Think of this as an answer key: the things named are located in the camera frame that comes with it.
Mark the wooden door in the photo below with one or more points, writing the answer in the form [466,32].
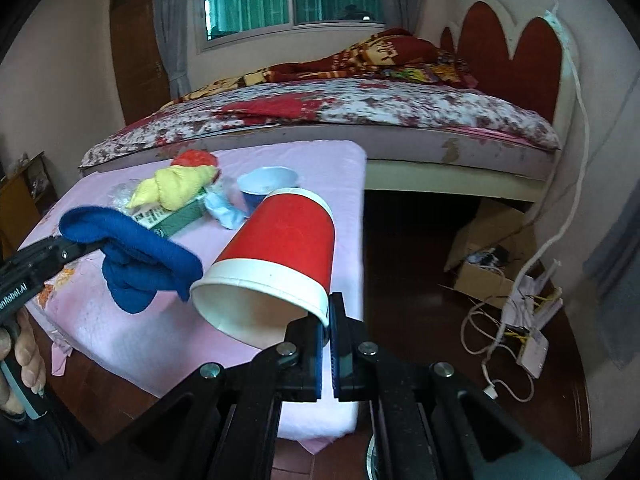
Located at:
[137,55]

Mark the wooden cabinet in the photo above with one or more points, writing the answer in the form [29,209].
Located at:
[20,200]

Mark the green white box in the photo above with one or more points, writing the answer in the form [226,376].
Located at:
[175,217]

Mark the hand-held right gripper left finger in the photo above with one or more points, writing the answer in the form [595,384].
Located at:
[315,357]

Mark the red plastic bag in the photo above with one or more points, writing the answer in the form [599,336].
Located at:
[195,158]

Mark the blue cloth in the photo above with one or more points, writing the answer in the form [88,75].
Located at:
[140,250]

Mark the clear plastic wrap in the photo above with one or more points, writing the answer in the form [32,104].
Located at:
[120,195]

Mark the blue paper cup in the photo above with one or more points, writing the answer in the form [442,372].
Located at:
[270,180]

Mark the pink tablecloth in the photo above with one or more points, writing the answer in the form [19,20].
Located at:
[150,345]

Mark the red patterned blanket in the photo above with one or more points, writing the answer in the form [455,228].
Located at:
[360,55]

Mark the person's left hand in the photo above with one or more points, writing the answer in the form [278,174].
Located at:
[30,355]

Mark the blue face mask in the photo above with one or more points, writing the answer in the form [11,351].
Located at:
[225,212]

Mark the blue-grey curtain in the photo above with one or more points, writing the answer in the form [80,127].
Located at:
[617,290]

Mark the white router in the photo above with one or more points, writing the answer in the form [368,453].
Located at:
[535,355]

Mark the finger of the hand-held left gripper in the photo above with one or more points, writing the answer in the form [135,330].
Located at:
[55,255]

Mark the bed with floral sheet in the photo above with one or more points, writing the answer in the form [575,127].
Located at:
[350,105]

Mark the red paper cup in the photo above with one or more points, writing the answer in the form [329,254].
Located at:
[280,240]

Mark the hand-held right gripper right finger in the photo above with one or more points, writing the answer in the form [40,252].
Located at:
[336,360]

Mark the open cardboard box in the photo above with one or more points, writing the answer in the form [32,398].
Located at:
[480,285]

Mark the yellow cloth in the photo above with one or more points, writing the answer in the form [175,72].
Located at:
[175,185]

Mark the red white headboard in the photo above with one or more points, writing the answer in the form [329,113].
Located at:
[530,60]

